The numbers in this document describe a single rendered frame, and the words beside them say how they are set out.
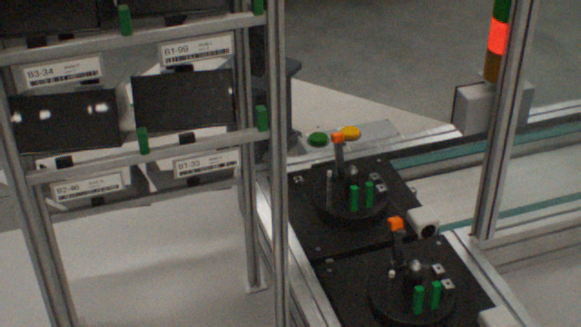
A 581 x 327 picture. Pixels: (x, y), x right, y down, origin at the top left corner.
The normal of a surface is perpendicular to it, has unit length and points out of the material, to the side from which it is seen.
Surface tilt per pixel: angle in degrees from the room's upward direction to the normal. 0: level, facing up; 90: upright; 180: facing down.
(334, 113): 0
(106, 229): 0
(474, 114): 90
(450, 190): 0
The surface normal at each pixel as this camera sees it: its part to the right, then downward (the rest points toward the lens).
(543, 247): 0.32, 0.56
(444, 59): -0.01, -0.80
